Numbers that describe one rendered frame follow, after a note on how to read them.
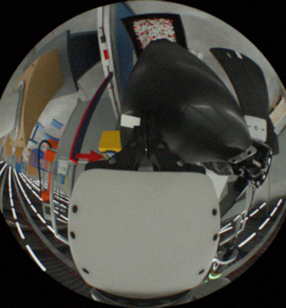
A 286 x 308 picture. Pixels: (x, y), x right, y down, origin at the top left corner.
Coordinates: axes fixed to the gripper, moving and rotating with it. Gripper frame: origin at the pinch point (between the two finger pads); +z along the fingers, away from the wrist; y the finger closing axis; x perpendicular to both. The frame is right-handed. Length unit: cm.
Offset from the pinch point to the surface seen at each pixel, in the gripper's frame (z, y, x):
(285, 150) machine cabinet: 31, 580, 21
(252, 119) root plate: 7.8, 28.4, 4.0
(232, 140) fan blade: 0.4, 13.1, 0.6
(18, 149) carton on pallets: 127, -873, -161
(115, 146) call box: 18.2, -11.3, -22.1
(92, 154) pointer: 0.8, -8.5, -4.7
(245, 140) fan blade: 0.1, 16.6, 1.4
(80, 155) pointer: 0.5, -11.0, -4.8
